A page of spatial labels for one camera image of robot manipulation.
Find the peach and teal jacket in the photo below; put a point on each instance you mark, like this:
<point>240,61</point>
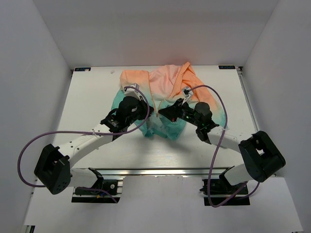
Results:
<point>162,87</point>

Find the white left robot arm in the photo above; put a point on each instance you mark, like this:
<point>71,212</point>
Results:
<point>55,165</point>

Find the aluminium table rail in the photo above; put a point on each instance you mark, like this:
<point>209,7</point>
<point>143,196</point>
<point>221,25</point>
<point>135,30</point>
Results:
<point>152,171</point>

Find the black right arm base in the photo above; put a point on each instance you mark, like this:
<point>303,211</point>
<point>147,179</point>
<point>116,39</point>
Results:
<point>219,190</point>

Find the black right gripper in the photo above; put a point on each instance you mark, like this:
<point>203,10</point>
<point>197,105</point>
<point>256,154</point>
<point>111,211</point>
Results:
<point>173,112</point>

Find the right blue table label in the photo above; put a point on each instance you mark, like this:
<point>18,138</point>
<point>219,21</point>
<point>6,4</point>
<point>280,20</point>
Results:
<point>226,67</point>

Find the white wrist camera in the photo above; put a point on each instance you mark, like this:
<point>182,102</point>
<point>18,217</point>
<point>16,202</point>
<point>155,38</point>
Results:
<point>187,92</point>
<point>132,90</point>

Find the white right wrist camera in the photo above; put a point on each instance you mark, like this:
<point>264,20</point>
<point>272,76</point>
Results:
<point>187,92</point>

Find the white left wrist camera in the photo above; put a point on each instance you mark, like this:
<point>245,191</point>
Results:
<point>132,90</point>

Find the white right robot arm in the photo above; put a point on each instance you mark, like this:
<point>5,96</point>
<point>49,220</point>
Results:
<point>261,157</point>

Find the blue table label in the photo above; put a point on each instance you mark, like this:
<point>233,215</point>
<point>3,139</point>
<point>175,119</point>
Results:
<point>226,67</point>
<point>82,69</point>

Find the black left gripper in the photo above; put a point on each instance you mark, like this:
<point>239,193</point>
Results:
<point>142,103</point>

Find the left blue table label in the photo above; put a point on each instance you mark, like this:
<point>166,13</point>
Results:
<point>82,69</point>

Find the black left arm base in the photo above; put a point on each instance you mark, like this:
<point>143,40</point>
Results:
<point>90,186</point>

